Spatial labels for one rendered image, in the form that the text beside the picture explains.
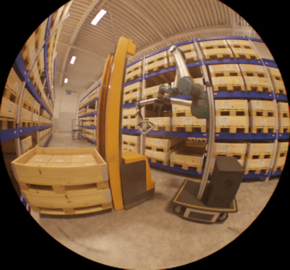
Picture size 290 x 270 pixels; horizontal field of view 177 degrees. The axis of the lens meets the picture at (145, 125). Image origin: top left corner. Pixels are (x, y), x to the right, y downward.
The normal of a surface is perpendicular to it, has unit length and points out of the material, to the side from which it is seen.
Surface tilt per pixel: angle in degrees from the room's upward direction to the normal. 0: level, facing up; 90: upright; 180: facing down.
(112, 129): 90
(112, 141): 90
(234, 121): 90
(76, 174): 90
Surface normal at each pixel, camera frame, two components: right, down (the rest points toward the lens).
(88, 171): 0.63, 0.00
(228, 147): -0.62, -0.04
